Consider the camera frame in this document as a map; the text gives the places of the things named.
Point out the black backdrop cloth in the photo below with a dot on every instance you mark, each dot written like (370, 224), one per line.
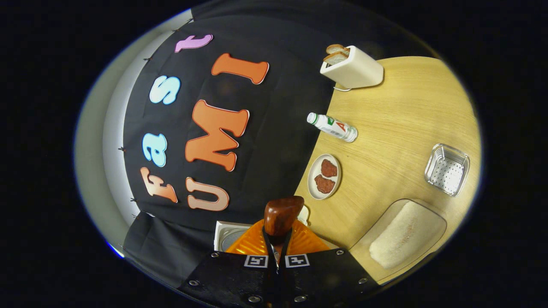
(282, 128)

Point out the white toaster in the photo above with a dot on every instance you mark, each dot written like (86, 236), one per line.
(359, 68)

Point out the clear perforated chopstick holder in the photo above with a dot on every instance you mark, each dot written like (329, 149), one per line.
(447, 171)

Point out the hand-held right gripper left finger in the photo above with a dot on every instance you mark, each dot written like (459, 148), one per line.
(231, 278)

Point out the white rice cooker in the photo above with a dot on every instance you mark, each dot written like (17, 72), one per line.
(227, 235)

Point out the white bottle green label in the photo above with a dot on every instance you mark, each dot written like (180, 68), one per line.
(336, 127)

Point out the red meat piece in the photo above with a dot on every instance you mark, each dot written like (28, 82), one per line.
(324, 184)
(329, 168)

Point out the white oval plate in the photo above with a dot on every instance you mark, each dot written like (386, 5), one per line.
(314, 164)

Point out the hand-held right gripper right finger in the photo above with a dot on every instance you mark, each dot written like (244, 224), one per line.
(321, 278)

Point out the brown wooden spoon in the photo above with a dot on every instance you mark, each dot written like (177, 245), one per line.
(282, 214)

